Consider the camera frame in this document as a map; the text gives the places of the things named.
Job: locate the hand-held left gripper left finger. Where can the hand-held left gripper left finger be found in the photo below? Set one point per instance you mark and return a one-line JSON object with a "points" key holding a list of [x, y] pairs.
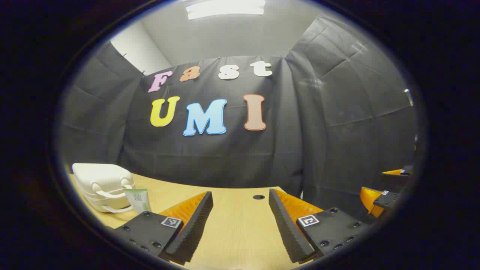
{"points": [[195, 228]]}

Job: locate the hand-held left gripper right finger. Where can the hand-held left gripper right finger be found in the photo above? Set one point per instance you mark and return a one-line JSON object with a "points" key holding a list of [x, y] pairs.
{"points": [[285, 228]]}

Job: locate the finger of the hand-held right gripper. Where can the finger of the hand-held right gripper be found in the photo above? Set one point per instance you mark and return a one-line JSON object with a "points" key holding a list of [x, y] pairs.
{"points": [[387, 200], [392, 173]]}

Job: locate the white hard-shell suitcase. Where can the white hard-shell suitcase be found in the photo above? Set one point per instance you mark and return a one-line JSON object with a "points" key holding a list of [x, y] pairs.
{"points": [[97, 176]]}

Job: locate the silver metal fixture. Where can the silver metal fixture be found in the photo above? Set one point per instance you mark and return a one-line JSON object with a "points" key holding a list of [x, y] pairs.
{"points": [[408, 97]]}

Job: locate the black backdrop cloth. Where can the black backdrop cloth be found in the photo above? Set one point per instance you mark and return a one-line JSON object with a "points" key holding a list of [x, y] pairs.
{"points": [[225, 157]]}

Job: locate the ceiling light panel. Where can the ceiling light panel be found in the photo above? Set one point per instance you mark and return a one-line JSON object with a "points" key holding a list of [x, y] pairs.
{"points": [[225, 9]]}

